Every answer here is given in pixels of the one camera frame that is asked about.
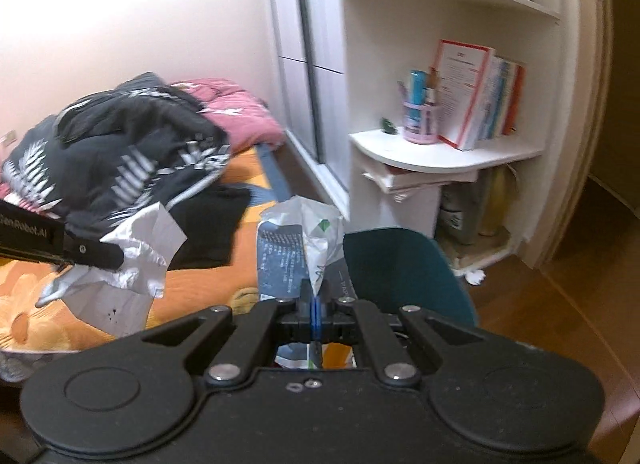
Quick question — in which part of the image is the row of books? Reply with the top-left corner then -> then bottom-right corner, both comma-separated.
472,55 -> 527,141

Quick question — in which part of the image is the grey container green label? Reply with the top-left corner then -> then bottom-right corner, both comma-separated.
439,183 -> 482,245

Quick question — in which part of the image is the white wardrobe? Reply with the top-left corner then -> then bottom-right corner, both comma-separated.
262,0 -> 351,205

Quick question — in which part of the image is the teal waste bin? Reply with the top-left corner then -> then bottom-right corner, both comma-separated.
343,227 -> 478,330

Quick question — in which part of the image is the flower print bed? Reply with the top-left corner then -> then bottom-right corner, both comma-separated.
0,144 -> 291,385

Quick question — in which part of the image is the pink striped blanket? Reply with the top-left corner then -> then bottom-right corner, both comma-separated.
167,78 -> 286,146

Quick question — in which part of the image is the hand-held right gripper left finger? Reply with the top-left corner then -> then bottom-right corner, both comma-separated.
140,280 -> 317,387

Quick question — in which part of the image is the black garment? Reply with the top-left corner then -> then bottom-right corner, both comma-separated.
167,187 -> 251,270

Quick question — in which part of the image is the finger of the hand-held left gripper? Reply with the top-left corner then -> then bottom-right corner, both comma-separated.
60,237 -> 125,270

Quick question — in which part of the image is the pink pen holder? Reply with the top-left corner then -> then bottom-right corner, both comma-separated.
397,68 -> 443,145

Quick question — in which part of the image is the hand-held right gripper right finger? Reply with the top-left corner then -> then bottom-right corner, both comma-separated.
315,295 -> 488,387

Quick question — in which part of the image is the red bordered booklet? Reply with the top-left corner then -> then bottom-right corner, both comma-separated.
430,39 -> 497,151

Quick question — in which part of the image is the silver white wrapper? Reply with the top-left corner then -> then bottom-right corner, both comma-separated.
37,201 -> 188,337

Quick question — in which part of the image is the dark leaf print duvet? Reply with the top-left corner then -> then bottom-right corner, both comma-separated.
0,72 -> 233,245

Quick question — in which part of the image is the blue white packet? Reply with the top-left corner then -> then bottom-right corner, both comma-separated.
256,195 -> 357,370

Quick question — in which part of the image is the white corner shelf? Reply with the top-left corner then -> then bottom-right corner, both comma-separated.
337,0 -> 616,270

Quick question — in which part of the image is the stack of white papers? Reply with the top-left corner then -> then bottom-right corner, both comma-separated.
362,164 -> 481,195

